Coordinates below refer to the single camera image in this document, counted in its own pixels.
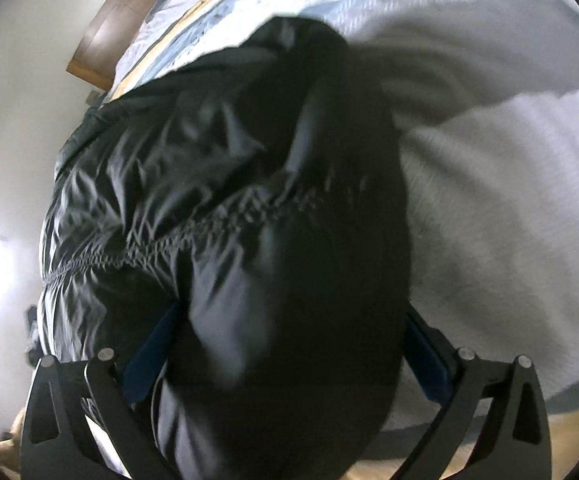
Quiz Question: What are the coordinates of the black jacket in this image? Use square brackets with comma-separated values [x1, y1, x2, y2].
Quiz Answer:
[37, 16, 413, 480]

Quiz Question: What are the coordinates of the wooden headboard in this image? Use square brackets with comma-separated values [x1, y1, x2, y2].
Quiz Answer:
[67, 0, 210, 88]

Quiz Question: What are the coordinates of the striped beige and grey duvet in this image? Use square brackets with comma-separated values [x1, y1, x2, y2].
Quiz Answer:
[0, 0, 579, 480]

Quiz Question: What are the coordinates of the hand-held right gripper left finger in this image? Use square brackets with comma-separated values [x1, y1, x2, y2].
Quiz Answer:
[20, 302, 180, 480]

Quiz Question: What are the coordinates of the striped pillow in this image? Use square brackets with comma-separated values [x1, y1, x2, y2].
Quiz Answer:
[142, 0, 205, 26]

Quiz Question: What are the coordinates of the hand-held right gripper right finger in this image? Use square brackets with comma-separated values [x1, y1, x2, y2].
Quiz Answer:
[389, 305, 553, 480]

